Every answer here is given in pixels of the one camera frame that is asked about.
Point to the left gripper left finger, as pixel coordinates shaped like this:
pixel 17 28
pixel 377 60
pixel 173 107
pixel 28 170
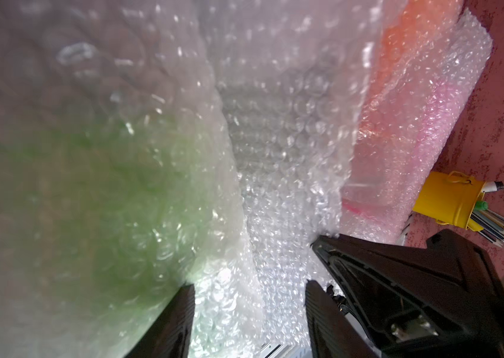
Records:
pixel 170 335

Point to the clear bubble wrap sheet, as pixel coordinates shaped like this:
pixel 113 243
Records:
pixel 277 86

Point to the bright green wine glass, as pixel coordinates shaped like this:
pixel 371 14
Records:
pixel 98 230

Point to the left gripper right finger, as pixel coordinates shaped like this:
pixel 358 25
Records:
pixel 331 334

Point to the pink glass in bubble wrap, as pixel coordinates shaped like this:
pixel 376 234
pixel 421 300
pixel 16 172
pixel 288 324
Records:
pixel 405 127

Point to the orange glass in bubble wrap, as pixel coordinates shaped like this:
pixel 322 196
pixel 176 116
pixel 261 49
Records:
pixel 416 24

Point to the yellow pen cup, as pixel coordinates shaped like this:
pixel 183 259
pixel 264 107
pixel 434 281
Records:
pixel 450 199

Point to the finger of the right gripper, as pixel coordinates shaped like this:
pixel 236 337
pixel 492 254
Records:
pixel 445 300

